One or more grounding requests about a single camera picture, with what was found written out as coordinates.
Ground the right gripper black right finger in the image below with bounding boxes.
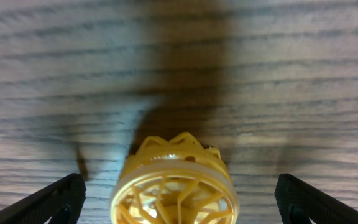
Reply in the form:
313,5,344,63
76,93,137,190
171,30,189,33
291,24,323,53
275,174,358,224

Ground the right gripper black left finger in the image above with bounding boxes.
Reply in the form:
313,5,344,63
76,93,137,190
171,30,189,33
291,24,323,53
0,173,86,224

